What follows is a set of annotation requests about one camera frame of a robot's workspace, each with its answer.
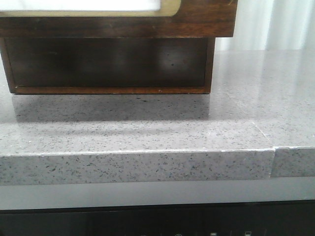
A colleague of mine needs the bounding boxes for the dark wooden drawer cabinet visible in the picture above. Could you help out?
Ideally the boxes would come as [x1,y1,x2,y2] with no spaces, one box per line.
[0,36,216,95]

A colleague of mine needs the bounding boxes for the white sheer curtain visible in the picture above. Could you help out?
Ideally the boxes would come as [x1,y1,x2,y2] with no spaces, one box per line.
[215,0,315,52]

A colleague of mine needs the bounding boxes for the black appliance control panel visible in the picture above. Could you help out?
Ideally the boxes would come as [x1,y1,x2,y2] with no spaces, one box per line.
[0,200,315,236]

